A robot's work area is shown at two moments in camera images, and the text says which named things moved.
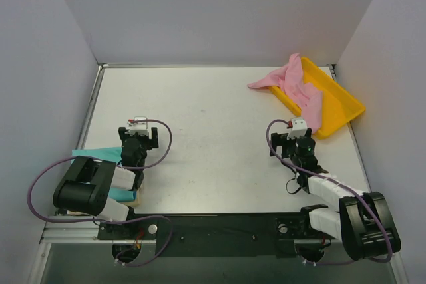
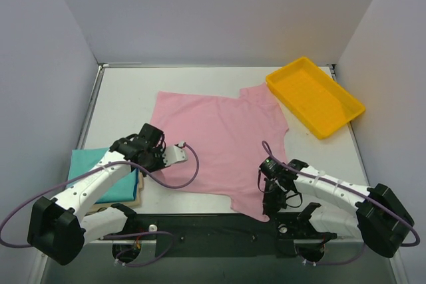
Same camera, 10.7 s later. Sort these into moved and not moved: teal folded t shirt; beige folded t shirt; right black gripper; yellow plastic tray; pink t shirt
Moved: right black gripper; pink t shirt
Not moved: beige folded t shirt; yellow plastic tray; teal folded t shirt
